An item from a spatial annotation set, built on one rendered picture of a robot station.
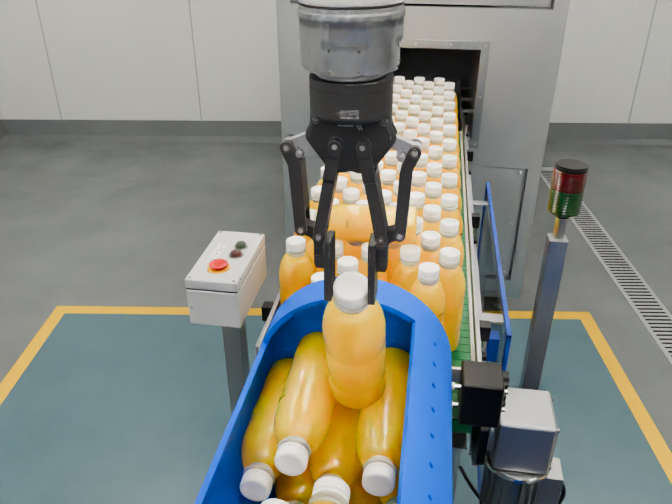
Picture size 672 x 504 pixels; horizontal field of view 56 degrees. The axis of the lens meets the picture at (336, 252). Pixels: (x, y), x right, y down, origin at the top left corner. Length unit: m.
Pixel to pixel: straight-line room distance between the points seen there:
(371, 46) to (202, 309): 0.78
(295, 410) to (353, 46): 0.45
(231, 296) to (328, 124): 0.64
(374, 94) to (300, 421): 0.41
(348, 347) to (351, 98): 0.29
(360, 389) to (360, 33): 0.43
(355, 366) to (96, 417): 1.96
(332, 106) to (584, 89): 4.96
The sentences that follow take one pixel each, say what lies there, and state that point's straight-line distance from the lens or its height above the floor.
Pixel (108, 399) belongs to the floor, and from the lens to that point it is 2.68.
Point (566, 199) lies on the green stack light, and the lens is 1.30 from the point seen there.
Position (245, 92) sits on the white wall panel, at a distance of 5.22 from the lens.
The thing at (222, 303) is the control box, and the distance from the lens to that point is 1.19.
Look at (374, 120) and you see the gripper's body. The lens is 0.56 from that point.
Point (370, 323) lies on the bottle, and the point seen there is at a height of 1.30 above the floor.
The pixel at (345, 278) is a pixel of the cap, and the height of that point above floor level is 1.35.
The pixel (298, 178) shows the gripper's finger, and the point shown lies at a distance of 0.61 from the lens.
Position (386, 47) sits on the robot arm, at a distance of 0.54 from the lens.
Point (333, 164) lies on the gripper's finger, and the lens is 0.59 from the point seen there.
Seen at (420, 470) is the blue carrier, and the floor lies 1.19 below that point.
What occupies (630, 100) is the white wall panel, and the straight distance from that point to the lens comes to 5.63.
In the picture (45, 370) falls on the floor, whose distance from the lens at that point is 2.92.
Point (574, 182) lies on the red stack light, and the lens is 1.29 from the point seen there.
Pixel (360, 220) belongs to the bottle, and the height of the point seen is 1.17.
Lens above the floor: 1.70
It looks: 29 degrees down
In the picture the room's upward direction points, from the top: straight up
